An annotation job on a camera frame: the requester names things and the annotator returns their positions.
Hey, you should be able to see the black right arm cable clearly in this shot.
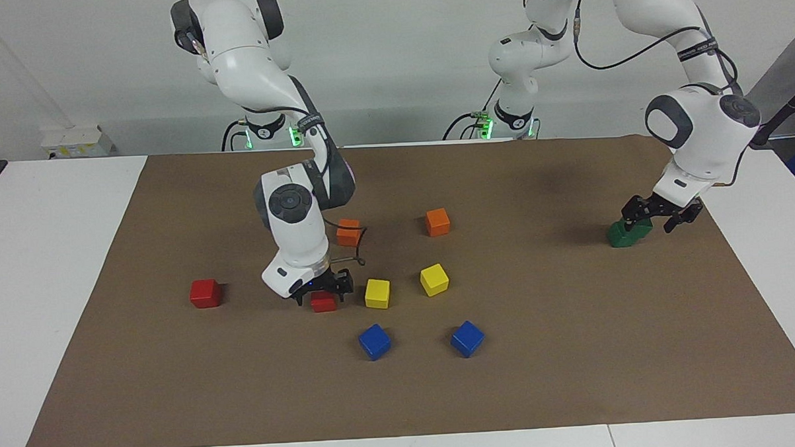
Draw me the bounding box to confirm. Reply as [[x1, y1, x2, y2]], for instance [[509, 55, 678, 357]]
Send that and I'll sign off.
[[304, 106, 370, 268]]

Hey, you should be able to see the green wooden block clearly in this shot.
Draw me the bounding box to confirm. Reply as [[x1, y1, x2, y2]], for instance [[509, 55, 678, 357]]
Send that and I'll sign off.
[[606, 220, 638, 249], [625, 217, 655, 241]]

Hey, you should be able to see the blue wooden block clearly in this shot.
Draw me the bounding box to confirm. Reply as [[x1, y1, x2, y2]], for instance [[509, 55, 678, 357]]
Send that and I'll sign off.
[[358, 323, 393, 362], [449, 320, 486, 359]]

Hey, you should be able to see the black right base cable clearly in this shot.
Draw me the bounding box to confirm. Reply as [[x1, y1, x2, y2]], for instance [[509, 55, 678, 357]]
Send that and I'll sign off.
[[220, 118, 250, 151]]

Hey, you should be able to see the black left base cable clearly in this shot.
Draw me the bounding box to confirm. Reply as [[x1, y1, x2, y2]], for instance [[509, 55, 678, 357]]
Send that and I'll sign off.
[[440, 81, 504, 141]]

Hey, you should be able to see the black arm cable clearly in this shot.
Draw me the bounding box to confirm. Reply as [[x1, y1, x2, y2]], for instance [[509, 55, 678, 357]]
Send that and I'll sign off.
[[572, 0, 751, 192], [304, 106, 370, 268]]

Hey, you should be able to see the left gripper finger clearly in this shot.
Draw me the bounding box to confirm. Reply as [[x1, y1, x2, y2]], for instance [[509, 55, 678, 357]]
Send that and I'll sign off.
[[663, 198, 705, 235], [621, 198, 651, 233]]

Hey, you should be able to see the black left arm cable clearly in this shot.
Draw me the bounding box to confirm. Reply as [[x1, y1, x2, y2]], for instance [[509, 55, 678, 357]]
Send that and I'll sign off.
[[572, 0, 751, 192]]

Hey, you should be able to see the white power box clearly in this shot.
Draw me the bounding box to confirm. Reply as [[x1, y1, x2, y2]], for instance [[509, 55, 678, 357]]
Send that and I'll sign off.
[[39, 124, 116, 161]]

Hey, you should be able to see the orange wooden block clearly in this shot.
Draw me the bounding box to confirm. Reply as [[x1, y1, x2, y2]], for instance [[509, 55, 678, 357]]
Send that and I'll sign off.
[[335, 218, 362, 248], [424, 207, 451, 238]]

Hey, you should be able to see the black stand with pole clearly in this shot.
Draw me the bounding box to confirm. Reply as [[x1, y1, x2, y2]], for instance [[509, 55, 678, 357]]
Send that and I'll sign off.
[[746, 77, 795, 149]]

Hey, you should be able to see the black base cable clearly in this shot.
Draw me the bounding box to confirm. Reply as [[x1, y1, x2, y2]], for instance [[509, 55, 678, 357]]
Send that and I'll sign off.
[[440, 81, 504, 141], [220, 118, 250, 151]]

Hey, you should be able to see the brown paper mat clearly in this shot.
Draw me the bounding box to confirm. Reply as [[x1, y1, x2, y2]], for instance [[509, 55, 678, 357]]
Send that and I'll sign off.
[[11, 129, 795, 447]]

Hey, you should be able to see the yellow wooden block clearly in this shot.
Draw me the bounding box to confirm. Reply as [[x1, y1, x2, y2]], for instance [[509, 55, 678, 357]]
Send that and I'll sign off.
[[419, 263, 451, 298], [363, 278, 392, 311]]

